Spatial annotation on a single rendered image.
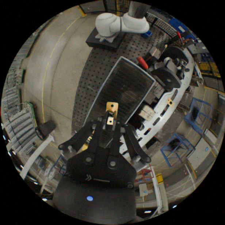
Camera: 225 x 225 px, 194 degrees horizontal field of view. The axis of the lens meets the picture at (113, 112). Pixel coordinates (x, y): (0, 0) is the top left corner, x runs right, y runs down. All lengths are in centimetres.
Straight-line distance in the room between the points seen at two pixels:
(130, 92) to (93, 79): 55
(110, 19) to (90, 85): 63
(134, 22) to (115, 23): 13
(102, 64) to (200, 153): 853
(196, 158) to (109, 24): 863
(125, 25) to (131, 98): 54
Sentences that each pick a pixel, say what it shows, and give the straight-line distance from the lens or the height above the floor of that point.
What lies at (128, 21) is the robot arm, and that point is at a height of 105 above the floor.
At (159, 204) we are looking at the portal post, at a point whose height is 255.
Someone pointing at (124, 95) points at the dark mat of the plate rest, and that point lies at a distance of 22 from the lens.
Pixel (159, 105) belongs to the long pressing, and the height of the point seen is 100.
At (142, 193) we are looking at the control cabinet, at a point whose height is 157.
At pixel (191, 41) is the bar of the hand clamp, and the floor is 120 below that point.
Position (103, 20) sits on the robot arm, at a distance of 58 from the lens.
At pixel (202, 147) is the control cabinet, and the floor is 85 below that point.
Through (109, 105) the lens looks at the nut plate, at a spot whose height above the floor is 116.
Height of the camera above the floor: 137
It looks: 69 degrees down
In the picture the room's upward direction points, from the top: 173 degrees counter-clockwise
